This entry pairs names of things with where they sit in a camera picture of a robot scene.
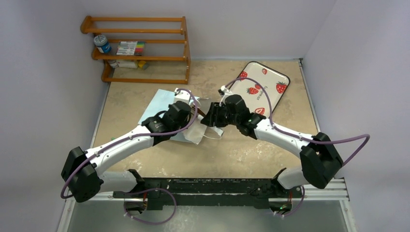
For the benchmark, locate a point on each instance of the yellow small block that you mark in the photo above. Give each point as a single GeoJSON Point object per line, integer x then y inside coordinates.
{"type": "Point", "coordinates": [143, 65]}

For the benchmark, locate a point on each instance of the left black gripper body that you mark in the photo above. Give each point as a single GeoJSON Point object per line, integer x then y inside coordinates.
{"type": "Point", "coordinates": [175, 127]}

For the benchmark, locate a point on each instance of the coloured marker pen box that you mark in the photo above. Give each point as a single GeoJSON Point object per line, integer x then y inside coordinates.
{"type": "Point", "coordinates": [130, 48]}

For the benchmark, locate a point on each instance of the white blue paper bag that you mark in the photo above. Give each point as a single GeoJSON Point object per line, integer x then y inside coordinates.
{"type": "Point", "coordinates": [192, 133]}

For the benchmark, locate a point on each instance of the wooden shelf rack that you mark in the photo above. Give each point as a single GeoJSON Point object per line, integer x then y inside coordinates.
{"type": "Point", "coordinates": [111, 50]}

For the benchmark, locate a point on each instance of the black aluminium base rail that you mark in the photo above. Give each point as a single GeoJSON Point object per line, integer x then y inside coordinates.
{"type": "Point", "coordinates": [158, 192]}

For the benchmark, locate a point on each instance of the small white box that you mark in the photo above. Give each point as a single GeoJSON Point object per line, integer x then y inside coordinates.
{"type": "Point", "coordinates": [127, 64]}

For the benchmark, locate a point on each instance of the strawberry pattern tray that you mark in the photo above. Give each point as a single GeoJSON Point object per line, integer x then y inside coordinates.
{"type": "Point", "coordinates": [260, 87]}

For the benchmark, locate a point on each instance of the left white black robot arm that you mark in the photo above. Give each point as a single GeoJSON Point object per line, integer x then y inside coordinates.
{"type": "Point", "coordinates": [85, 172]}

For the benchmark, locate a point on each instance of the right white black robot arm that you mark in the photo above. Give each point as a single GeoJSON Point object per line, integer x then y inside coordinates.
{"type": "Point", "coordinates": [320, 160]}

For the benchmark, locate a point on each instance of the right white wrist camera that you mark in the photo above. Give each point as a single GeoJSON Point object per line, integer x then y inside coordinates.
{"type": "Point", "coordinates": [224, 93]}

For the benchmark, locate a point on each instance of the metal tongs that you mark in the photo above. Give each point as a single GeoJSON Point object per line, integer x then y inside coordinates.
{"type": "Point", "coordinates": [200, 112]}

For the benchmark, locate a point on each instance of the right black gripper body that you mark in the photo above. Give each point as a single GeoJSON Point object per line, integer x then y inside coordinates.
{"type": "Point", "coordinates": [212, 114]}

